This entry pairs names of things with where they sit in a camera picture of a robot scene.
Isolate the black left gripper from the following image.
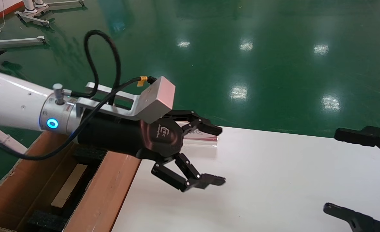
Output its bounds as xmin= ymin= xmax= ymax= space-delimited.
xmin=77 ymin=110 xmax=226 ymax=193

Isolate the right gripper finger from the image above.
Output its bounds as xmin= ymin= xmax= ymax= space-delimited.
xmin=334 ymin=126 xmax=380 ymax=160
xmin=323 ymin=203 xmax=380 ymax=232

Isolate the large open cardboard box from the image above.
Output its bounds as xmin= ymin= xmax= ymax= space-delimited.
xmin=0 ymin=130 xmax=142 ymax=232

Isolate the acrylic sign with Chinese text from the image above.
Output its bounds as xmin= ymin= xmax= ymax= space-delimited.
xmin=182 ymin=129 xmax=218 ymax=148

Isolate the black foam block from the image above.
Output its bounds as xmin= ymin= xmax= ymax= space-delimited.
xmin=27 ymin=210 xmax=68 ymax=232
xmin=72 ymin=147 xmax=108 ymax=163

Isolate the white metal trolley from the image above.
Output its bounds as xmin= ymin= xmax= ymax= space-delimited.
xmin=0 ymin=124 xmax=28 ymax=154

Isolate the grey stand of black humanoid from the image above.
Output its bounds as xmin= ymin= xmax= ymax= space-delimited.
xmin=0 ymin=36 xmax=46 ymax=49

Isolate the grey stand of white humanoid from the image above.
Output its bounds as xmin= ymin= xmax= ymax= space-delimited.
xmin=14 ymin=0 xmax=85 ymax=28

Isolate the black cable with yellow tag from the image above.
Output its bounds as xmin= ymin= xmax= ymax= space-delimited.
xmin=0 ymin=76 xmax=158 ymax=161

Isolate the thick black looped cable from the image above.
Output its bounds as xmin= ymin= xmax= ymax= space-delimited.
xmin=64 ymin=30 xmax=122 ymax=107

